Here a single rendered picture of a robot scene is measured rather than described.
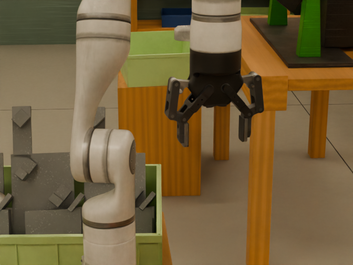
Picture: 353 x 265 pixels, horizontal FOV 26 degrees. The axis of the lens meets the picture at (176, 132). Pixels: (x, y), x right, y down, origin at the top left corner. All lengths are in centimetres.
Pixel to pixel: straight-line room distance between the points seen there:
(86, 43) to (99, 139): 16
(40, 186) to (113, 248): 60
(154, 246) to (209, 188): 269
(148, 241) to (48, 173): 38
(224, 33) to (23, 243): 76
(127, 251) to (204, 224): 257
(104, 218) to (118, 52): 28
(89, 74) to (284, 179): 328
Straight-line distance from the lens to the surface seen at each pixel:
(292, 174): 456
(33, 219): 183
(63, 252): 165
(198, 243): 370
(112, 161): 125
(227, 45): 108
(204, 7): 108
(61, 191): 186
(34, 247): 166
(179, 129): 113
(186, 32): 115
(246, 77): 114
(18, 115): 188
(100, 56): 127
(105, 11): 127
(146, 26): 750
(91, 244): 132
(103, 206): 129
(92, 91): 128
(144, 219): 181
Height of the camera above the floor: 168
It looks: 19 degrees down
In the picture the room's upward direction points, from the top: straight up
